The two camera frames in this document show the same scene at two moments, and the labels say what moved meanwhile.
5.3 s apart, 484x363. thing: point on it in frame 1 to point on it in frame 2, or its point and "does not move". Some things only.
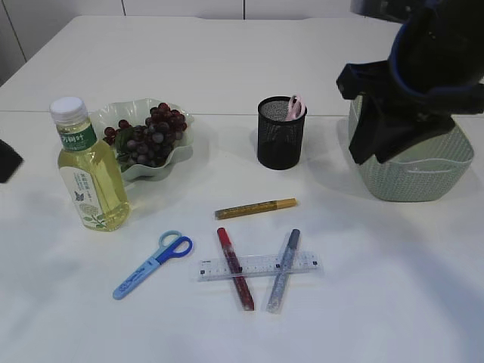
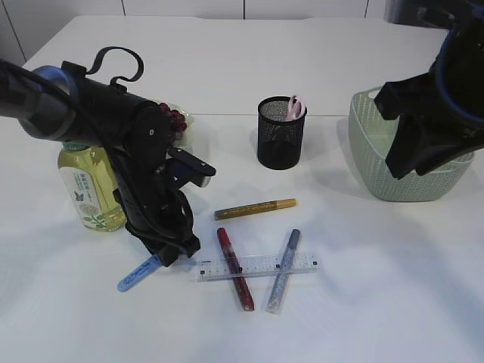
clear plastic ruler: [262, 265] does not move
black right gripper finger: [405, 128] to [439, 148]
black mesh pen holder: [280, 141] does not move
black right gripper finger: [373, 120] to [403, 155]
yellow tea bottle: [90, 171] does not move
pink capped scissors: [297, 107] does not move
